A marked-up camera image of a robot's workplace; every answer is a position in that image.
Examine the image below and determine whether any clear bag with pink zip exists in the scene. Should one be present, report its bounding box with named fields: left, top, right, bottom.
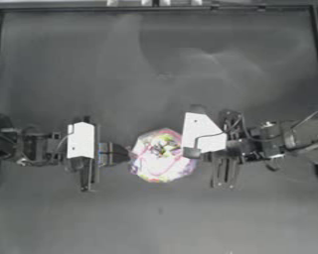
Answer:
left=127, top=127, right=199, bottom=184

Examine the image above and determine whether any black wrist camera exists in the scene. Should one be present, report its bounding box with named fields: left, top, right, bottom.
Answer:
left=182, top=146, right=205, bottom=161
left=66, top=156, right=91, bottom=174

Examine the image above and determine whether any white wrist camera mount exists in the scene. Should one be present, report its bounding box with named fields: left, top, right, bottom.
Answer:
left=67, top=121, right=96, bottom=160
left=182, top=111, right=229, bottom=157

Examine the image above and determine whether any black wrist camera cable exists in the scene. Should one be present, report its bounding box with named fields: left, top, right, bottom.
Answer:
left=193, top=130, right=230, bottom=149

